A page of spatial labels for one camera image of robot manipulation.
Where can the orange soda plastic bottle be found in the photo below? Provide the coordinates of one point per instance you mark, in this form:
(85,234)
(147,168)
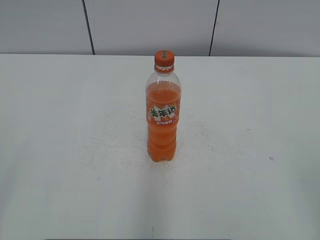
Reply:
(163,99)

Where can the orange bottle cap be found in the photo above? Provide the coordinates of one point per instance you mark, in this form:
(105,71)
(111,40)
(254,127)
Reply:
(164,58)

